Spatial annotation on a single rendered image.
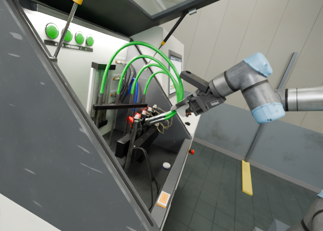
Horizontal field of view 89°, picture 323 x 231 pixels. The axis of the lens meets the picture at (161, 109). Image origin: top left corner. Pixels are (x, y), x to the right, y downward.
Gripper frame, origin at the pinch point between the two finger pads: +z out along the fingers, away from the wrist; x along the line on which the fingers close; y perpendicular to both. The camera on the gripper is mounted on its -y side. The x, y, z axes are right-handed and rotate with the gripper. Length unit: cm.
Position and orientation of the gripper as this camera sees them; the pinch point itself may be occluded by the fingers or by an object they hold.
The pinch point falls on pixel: (173, 106)
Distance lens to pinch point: 69.1
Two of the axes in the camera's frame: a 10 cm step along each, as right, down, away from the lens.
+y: 5.2, 8.5, 0.1
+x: 5.5, -3.4, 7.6
